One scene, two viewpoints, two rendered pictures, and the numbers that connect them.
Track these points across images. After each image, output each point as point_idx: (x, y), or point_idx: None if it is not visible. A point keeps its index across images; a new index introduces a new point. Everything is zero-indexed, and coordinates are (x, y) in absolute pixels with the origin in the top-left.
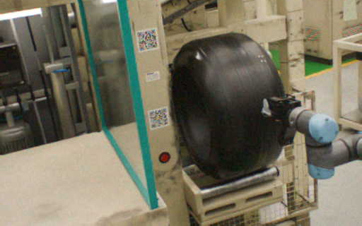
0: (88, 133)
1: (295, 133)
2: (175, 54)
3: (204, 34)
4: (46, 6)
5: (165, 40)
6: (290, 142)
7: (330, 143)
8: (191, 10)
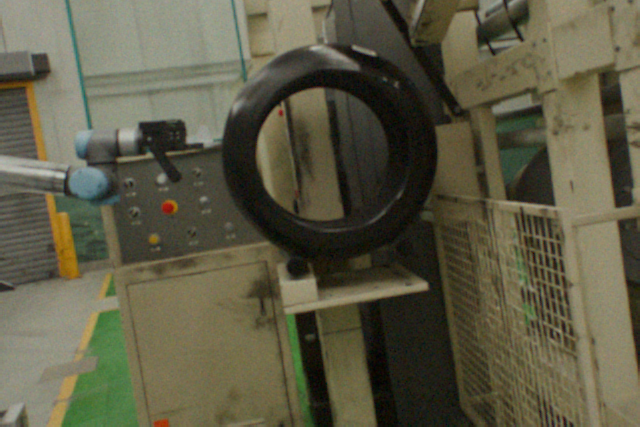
0: (356, 160)
1: None
2: (493, 85)
3: (512, 49)
4: (247, 21)
5: (277, 52)
6: (169, 179)
7: (87, 164)
8: (424, 9)
